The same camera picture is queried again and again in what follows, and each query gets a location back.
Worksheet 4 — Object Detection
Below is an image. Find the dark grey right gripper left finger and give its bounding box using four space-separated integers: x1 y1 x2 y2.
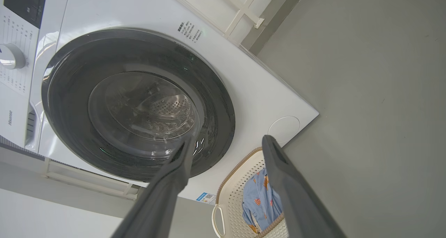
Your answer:
111 135 196 238

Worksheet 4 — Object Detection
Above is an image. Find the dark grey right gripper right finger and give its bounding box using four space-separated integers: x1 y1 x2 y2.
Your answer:
261 135 347 238

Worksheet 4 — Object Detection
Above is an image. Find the blue patterned garment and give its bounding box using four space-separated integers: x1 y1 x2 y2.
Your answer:
242 168 283 234

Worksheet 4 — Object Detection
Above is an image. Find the dark round washer door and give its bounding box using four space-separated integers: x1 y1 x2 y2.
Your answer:
41 28 236 183

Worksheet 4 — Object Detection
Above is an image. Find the white round panel cover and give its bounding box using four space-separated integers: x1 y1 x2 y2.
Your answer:
268 116 300 144

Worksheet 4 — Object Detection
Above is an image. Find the stainless steel washing machine drum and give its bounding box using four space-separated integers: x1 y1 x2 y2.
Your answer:
105 88 195 141

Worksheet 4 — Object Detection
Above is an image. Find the white front-load washing machine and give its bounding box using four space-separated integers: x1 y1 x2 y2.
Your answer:
0 0 320 205

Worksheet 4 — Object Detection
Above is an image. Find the white washing machine dial knob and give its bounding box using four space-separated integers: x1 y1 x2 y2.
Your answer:
0 43 26 70

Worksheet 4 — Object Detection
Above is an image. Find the washing machine control panel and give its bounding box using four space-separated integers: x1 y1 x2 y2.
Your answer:
3 0 48 29

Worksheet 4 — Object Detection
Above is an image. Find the blue energy label sticker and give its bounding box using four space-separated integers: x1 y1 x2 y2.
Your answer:
196 193 216 205

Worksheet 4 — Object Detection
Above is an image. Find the cream perforated laundry basket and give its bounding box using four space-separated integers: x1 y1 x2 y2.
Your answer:
212 147 290 238

